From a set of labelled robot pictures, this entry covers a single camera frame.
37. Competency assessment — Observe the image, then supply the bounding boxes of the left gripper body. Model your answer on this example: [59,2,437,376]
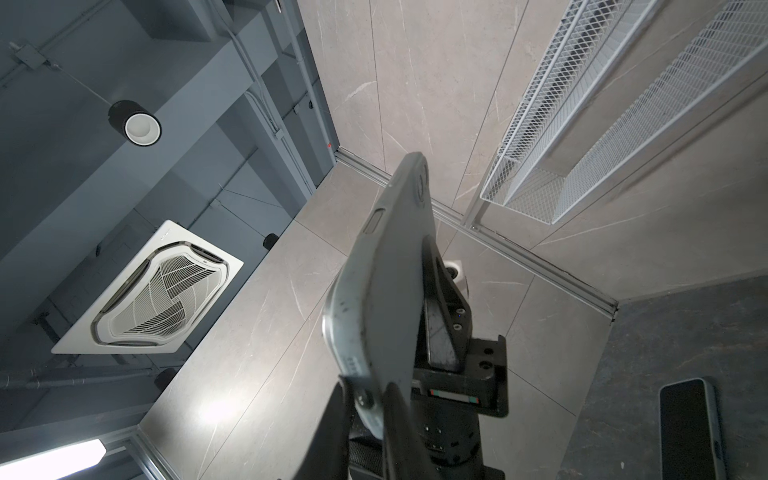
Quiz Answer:
[411,335,509,418]

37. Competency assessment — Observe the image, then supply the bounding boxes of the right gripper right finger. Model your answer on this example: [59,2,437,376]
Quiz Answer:
[383,383,440,480]

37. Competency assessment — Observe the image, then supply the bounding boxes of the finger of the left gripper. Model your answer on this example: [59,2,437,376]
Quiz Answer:
[419,236,473,372]

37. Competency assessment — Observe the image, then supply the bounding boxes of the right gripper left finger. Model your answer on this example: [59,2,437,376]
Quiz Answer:
[293,377,354,480]

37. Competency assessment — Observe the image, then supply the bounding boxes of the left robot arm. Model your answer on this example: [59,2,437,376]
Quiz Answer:
[327,234,508,479]

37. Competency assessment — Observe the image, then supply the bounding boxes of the black phone right side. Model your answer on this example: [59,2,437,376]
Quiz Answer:
[658,377,727,479]

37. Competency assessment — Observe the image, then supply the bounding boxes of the ceiling air conditioner unit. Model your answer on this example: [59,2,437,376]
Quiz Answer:
[51,220,243,355]

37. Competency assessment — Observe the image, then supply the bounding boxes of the black ceiling spotlight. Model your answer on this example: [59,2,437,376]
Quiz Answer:
[108,100,162,147]

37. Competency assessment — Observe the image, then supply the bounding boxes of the white wire mesh basket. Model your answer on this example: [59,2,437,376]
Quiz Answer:
[481,1,767,225]

